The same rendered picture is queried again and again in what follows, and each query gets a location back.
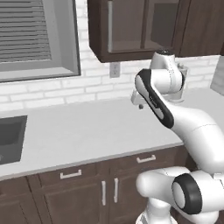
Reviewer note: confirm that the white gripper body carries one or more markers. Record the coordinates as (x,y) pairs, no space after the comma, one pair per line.
(136,97)

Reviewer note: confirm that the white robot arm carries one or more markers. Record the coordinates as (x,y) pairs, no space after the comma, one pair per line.
(201,137)

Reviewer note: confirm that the dark wood drawer front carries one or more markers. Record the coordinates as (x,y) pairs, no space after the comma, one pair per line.
(166,159)
(87,172)

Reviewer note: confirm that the glass cabinet door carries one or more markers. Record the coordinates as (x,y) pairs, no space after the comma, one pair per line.
(163,23)
(125,26)

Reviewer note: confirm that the grey tilted panel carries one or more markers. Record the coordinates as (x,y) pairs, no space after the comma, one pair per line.
(218,77)

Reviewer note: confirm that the dark wood cupboard door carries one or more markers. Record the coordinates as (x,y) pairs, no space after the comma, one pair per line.
(128,201)
(73,204)
(14,204)

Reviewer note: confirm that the grey window with blinds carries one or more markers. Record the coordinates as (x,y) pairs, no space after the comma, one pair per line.
(32,38)

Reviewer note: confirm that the dark grey sink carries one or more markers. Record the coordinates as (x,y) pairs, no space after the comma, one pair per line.
(10,140)

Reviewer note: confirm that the white wall outlet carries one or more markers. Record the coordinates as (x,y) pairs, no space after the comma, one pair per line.
(114,70)

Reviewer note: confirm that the dark wood wall cabinet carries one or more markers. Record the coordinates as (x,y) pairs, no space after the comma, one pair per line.
(140,29)

